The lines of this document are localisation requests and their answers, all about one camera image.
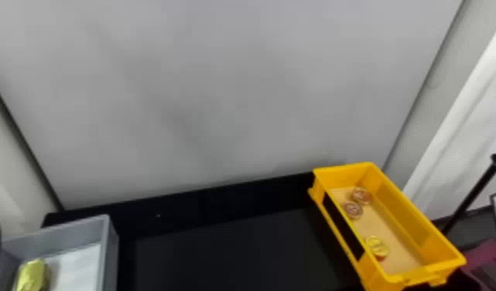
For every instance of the grey crate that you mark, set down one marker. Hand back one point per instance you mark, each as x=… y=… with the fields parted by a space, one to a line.
x=94 y=239

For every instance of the yellow crate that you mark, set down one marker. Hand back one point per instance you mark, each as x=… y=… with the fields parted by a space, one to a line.
x=430 y=239

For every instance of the black stand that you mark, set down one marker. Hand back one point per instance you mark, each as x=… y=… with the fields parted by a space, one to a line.
x=471 y=199

